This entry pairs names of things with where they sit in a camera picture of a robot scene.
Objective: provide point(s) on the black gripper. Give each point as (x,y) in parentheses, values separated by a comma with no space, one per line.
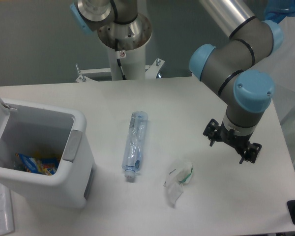
(248,151)

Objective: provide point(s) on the white green wrapper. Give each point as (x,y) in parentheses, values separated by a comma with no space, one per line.
(179,174)

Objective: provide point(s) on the crushed clear plastic bottle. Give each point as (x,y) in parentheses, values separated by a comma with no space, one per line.
(134,147)

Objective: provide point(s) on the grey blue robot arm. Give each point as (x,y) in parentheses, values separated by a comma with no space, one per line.
(228,71)

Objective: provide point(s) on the white trash can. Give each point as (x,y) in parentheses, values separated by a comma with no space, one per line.
(39,130)

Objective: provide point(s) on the white side table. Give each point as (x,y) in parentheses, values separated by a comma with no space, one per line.
(285,79)

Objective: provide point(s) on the blue plastic bag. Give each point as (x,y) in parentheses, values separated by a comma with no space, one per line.
(277,10)

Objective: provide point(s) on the colourful snack packets in bin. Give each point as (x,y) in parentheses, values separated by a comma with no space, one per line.
(36,165)

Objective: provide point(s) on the clear plastic tray with paper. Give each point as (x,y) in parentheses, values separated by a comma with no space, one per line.
(6,212)

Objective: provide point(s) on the white pedestal base frame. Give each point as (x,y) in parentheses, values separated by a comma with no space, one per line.
(104,74)

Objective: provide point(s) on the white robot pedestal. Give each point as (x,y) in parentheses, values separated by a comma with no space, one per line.
(126,47)

